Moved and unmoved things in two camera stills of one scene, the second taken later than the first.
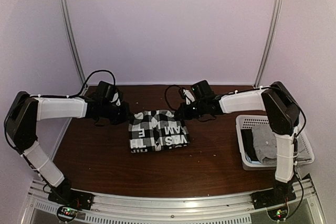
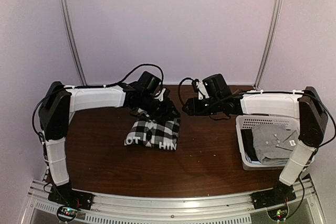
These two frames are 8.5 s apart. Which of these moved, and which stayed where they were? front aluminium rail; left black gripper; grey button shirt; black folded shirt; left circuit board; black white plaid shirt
Moved: left black gripper; black white plaid shirt
Stayed: front aluminium rail; grey button shirt; black folded shirt; left circuit board
